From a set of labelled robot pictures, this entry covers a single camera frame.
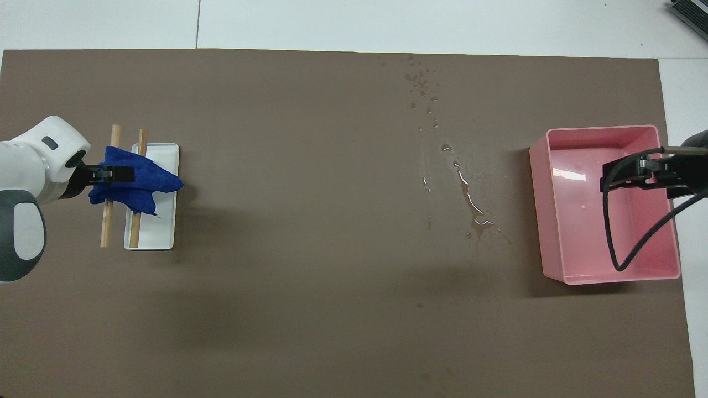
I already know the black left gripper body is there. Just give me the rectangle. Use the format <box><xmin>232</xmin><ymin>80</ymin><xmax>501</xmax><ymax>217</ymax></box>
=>
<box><xmin>64</xmin><ymin>160</ymin><xmax>106</xmax><ymax>198</ymax></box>

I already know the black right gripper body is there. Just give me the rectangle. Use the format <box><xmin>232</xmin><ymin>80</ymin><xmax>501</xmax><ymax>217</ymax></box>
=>
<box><xmin>652</xmin><ymin>145</ymin><xmax>708</xmax><ymax>201</ymax></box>

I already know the blue towel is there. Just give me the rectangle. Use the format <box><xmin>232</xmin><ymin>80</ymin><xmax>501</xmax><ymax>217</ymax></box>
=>
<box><xmin>88</xmin><ymin>145</ymin><xmax>184</xmax><ymax>216</ymax></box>

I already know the spilled water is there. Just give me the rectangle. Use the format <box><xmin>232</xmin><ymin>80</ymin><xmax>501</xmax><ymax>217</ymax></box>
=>
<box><xmin>405</xmin><ymin>54</ymin><xmax>513</xmax><ymax>250</ymax></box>

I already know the wooden rack dowel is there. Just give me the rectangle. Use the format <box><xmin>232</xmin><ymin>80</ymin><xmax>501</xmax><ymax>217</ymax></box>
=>
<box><xmin>130</xmin><ymin>129</ymin><xmax>148</xmax><ymax>248</ymax></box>
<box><xmin>100</xmin><ymin>124</ymin><xmax>122</xmax><ymax>248</ymax></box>

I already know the pink plastic bin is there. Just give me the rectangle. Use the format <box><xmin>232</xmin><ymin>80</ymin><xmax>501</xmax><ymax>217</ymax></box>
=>
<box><xmin>529</xmin><ymin>125</ymin><xmax>681</xmax><ymax>285</ymax></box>

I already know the grey ribbed device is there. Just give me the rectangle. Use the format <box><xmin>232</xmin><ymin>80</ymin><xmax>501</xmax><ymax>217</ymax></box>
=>
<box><xmin>667</xmin><ymin>0</ymin><xmax>708</xmax><ymax>26</ymax></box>

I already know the brown table mat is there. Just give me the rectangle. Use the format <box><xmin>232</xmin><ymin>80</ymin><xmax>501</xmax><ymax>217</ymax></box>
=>
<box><xmin>0</xmin><ymin>49</ymin><xmax>696</xmax><ymax>398</ymax></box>

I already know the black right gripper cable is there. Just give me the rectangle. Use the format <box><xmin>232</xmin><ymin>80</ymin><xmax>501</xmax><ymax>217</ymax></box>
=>
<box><xmin>601</xmin><ymin>146</ymin><xmax>708</xmax><ymax>273</ymax></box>

